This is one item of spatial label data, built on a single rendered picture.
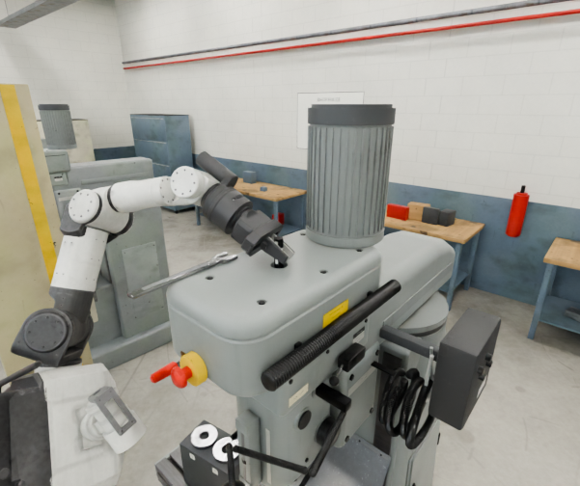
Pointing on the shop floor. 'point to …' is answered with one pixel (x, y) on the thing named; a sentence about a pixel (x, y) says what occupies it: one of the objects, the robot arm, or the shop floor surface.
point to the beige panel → (9, 212)
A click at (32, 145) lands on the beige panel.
